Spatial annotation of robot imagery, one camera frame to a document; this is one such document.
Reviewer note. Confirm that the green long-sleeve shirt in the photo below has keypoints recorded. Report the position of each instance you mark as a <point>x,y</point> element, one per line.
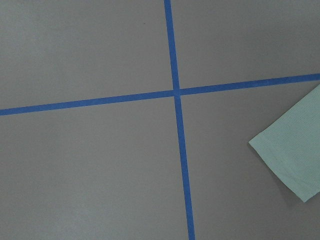
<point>290,146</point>

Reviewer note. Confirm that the blue tape line crosswise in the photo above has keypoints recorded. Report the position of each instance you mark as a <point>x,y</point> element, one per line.
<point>160,94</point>

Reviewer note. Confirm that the blue tape line lengthwise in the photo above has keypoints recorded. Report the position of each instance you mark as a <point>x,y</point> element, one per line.
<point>179,120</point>

